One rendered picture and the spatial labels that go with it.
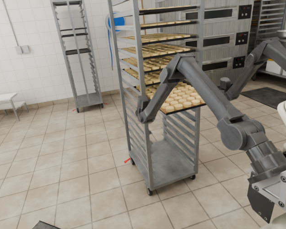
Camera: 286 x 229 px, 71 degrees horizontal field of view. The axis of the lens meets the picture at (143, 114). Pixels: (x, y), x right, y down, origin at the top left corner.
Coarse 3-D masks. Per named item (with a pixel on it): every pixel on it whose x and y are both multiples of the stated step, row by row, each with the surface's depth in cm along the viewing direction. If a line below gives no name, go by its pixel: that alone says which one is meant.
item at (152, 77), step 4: (128, 68) 185; (128, 72) 174; (132, 72) 169; (136, 72) 176; (152, 72) 163; (156, 72) 165; (160, 72) 161; (136, 76) 159; (144, 76) 157; (148, 76) 152; (152, 76) 151; (156, 76) 153; (144, 80) 144; (148, 80) 142; (152, 80) 146; (156, 80) 141
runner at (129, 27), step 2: (116, 26) 166; (118, 26) 160; (120, 26) 155; (122, 26) 151; (124, 26) 146; (126, 26) 142; (128, 26) 137; (130, 26) 134; (132, 26) 130; (140, 26) 118; (116, 28) 167; (118, 28) 161; (120, 28) 156; (122, 28) 152; (124, 28) 146; (126, 28) 143; (128, 28) 138; (130, 28) 135; (132, 28) 131; (140, 28) 119; (140, 30) 119
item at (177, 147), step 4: (164, 132) 232; (164, 136) 229; (168, 136) 224; (168, 140) 221; (172, 140) 217; (172, 144) 213; (176, 144) 209; (176, 148) 207; (180, 148) 202; (180, 152) 200; (184, 152) 196; (184, 156) 194; (188, 156) 189; (188, 160) 188; (192, 160) 184; (192, 164) 182
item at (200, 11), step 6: (198, 0) 128; (204, 0) 127; (204, 6) 128; (198, 12) 130; (198, 18) 132; (198, 24) 133; (198, 30) 135; (198, 42) 138; (198, 54) 140; (198, 60) 142; (198, 108) 158; (198, 114) 160; (198, 120) 163; (198, 126) 165; (198, 132) 168; (198, 138) 170; (198, 144) 173; (198, 150) 176
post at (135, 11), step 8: (136, 0) 112; (136, 8) 114; (136, 16) 115; (136, 24) 117; (136, 32) 119; (136, 40) 121; (136, 48) 124; (144, 88) 134; (144, 128) 147; (144, 136) 152; (152, 176) 167; (152, 184) 170
